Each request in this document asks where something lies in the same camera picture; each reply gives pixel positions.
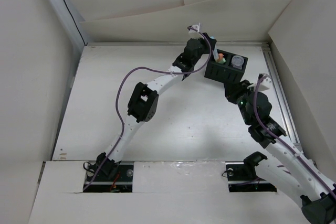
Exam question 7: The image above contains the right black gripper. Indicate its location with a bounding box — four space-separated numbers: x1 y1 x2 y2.
224 79 258 125

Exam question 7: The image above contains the blue highlighter pen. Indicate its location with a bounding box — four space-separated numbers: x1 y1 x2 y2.
211 36 219 62

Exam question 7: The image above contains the green highlighter pen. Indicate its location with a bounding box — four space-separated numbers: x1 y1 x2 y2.
218 58 226 64

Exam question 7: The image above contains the clear jar of paper clips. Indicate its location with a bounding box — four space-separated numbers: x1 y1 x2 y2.
231 55 245 69

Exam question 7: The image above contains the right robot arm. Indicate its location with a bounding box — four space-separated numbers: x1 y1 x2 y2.
224 75 335 223

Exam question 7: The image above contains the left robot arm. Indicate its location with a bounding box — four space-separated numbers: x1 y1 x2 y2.
95 33 217 180

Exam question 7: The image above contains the black two-compartment organizer box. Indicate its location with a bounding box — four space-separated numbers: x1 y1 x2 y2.
204 49 248 83

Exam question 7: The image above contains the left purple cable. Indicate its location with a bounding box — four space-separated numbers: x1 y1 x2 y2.
83 26 213 192

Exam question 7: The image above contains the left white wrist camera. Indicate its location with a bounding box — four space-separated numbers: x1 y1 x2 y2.
187 23 202 39

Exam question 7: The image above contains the aluminium rail right side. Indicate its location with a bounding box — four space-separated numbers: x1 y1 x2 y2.
261 43 302 148

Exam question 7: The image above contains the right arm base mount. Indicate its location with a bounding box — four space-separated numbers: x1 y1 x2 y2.
222 152 277 193

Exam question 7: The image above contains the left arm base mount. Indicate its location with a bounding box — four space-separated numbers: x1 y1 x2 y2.
83 162 134 193

